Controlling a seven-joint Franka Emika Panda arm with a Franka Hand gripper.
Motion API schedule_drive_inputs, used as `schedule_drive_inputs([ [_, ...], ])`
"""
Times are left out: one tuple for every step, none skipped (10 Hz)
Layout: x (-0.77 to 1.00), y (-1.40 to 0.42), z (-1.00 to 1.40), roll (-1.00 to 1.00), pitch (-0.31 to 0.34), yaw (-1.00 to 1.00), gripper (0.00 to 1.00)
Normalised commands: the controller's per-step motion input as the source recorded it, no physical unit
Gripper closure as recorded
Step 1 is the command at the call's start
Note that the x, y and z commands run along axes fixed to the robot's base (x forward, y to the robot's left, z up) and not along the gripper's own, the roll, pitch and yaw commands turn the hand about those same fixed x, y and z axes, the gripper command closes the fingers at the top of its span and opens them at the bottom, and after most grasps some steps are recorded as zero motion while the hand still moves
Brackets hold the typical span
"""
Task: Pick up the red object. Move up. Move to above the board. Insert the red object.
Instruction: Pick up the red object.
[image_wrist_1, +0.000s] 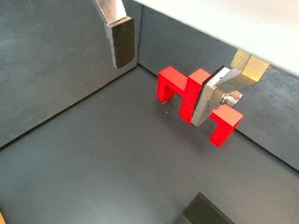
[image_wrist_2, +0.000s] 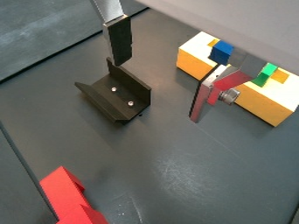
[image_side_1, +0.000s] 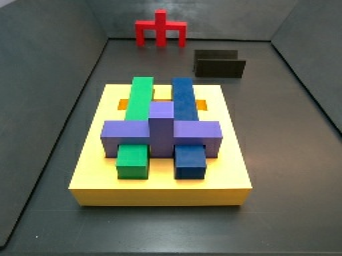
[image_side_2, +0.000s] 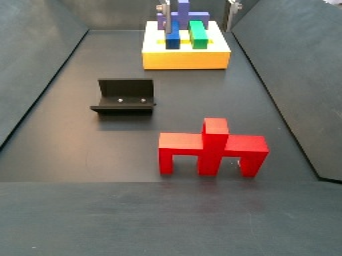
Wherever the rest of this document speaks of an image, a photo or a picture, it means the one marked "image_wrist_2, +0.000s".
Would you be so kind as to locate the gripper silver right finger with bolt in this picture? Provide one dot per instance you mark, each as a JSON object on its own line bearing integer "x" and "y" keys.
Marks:
{"x": 216, "y": 87}

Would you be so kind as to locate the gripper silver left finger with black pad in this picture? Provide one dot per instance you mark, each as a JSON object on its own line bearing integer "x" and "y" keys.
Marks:
{"x": 116, "y": 27}

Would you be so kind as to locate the red wooden puzzle block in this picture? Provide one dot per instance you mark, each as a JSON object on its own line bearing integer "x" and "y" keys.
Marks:
{"x": 62, "y": 190}

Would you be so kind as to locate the yellow white wooden board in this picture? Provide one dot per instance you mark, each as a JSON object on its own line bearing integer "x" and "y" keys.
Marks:
{"x": 271, "y": 102}

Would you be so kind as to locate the blue wooden block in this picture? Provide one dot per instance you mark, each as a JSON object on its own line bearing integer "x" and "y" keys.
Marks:
{"x": 220, "y": 52}

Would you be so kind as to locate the green wooden block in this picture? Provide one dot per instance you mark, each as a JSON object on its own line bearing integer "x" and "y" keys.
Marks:
{"x": 260, "y": 80}

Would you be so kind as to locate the black metal bracket holder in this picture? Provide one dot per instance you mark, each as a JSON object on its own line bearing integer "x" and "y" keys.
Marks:
{"x": 118, "y": 94}

